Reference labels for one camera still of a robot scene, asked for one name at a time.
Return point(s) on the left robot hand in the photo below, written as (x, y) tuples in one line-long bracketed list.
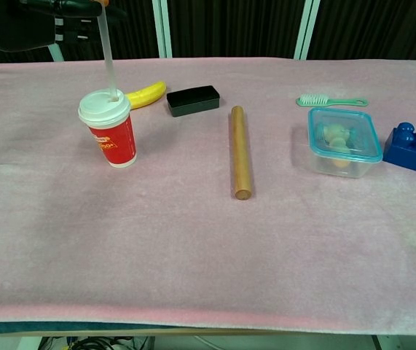
[(29, 25)]

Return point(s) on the clear plastic straw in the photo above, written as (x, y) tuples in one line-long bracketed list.
[(107, 51)]

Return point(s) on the red paper cup white lid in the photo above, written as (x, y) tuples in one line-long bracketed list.
[(114, 138)]

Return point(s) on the clear container blue rim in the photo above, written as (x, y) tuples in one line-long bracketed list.
[(342, 146)]

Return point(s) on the yellow banana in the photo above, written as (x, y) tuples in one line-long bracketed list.
[(149, 93)]

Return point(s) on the black rectangular box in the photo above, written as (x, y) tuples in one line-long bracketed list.
[(193, 100)]

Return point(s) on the dark pleated curtain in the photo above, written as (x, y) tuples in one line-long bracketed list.
[(229, 25)]

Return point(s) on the wooden rolling pin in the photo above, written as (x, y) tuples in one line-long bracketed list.
[(240, 153)]

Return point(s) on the pink table cloth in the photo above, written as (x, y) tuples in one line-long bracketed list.
[(207, 255)]

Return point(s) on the teal underlay cloth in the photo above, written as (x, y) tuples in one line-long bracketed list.
[(47, 327)]

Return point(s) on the pale toy inside container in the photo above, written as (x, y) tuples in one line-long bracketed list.
[(335, 138)]

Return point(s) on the blue building block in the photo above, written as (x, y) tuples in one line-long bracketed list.
[(408, 147)]

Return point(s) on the white frame post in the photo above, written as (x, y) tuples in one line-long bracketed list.
[(56, 53), (163, 29), (306, 29)]

